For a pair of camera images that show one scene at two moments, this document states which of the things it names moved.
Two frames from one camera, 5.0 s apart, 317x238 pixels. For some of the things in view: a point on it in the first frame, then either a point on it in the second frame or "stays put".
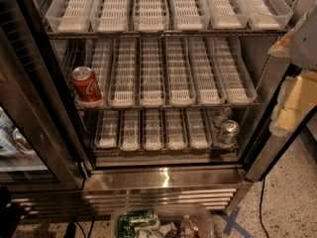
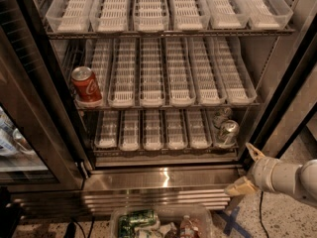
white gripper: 305,42 → 260,172
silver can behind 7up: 220,116 stays put
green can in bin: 136,218 stays put
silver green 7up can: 229,132 stays put
